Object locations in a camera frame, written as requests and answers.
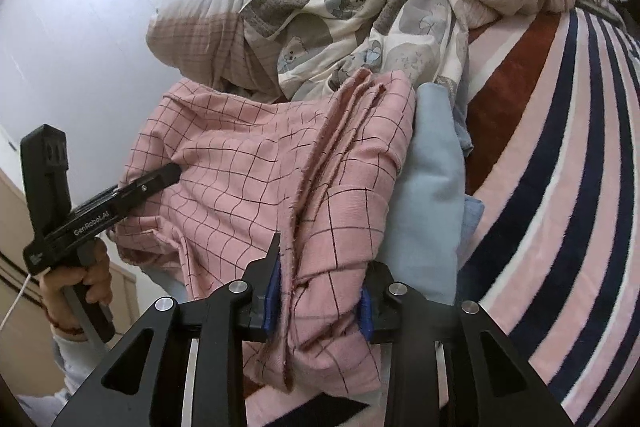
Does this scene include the person's left forearm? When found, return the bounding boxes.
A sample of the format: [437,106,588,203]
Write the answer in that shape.
[15,302,121,414]

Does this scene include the person's left hand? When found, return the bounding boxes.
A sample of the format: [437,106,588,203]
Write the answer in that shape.
[40,238,114,324]

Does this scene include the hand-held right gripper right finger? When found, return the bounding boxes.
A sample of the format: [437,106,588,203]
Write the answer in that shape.
[357,261,576,427]

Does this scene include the white cable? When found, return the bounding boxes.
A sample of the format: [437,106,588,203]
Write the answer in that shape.
[0,274,32,333]

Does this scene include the pink checked pants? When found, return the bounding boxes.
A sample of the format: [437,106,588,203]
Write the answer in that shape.
[107,68,418,427]

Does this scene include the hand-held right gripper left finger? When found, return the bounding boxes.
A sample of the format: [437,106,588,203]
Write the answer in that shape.
[52,231,283,427]

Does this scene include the light blue garment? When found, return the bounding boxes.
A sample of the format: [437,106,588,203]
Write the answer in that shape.
[380,82,486,308]

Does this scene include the red bead bracelet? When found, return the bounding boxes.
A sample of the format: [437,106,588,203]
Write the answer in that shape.
[42,302,86,339]

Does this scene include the striped printed blanket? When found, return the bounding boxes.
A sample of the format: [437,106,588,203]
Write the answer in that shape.
[380,7,640,427]

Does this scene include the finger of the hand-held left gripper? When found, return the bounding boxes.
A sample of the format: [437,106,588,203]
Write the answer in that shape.
[116,163,183,204]

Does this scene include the pink and cream duvet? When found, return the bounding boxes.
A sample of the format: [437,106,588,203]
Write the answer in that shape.
[146,0,581,102]

